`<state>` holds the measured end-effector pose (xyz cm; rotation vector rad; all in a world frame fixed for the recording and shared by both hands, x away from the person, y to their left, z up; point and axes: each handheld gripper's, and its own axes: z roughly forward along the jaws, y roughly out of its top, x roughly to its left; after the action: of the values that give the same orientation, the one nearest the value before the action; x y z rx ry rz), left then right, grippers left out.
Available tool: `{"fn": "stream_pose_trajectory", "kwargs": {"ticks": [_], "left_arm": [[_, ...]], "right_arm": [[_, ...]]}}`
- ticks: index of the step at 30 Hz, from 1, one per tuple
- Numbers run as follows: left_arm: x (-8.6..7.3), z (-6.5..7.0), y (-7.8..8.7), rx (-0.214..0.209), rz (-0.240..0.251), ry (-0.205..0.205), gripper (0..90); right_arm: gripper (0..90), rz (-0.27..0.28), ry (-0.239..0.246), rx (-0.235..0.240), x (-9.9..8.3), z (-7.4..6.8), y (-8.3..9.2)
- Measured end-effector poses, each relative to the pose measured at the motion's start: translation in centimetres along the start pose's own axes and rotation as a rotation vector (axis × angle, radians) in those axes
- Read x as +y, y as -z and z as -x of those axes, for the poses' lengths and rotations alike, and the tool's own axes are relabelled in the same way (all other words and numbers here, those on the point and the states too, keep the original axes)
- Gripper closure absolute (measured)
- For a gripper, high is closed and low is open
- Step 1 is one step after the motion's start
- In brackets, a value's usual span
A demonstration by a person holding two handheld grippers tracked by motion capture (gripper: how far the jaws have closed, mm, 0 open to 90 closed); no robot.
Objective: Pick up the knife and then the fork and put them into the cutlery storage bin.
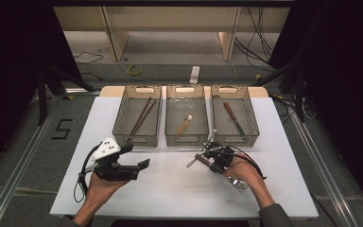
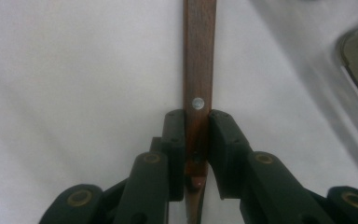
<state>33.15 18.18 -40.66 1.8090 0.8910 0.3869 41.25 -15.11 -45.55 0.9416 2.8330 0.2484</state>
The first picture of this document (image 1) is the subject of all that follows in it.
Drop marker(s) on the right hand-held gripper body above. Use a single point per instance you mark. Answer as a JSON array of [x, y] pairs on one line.
[[222, 156]]

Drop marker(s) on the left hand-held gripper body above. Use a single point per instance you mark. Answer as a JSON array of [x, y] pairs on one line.
[[105, 148]]

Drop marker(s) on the translucent grey plastic basket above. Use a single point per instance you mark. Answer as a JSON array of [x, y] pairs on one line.
[[198, 110], [223, 126], [124, 116]]

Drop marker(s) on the dark brown chopstick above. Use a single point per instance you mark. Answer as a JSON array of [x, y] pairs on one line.
[[151, 107], [145, 107]]

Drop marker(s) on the brown stick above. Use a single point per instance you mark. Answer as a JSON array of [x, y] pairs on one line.
[[230, 111]]

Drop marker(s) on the person's right hand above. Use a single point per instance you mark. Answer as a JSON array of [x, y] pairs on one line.
[[241, 170]]

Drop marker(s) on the person's left hand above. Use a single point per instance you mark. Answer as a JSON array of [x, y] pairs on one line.
[[102, 190]]

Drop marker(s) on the yellow tape piece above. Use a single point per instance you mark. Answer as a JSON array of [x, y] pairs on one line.
[[69, 97], [258, 77]]

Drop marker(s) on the white power strip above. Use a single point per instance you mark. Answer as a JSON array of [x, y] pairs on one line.
[[194, 74]]

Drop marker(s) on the black tripod stand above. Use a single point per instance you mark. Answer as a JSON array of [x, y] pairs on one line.
[[41, 101], [300, 104]]

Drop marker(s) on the black curtain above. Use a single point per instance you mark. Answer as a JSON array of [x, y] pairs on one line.
[[6, 63], [343, 78]]

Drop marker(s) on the beige wooden shelf unit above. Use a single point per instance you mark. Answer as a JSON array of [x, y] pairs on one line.
[[170, 19]]

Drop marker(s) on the short aluminium rail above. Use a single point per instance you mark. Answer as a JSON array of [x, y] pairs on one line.
[[82, 91]]

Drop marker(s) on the long aluminium floor rail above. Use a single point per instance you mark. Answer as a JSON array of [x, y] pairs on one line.
[[330, 186], [12, 186]]

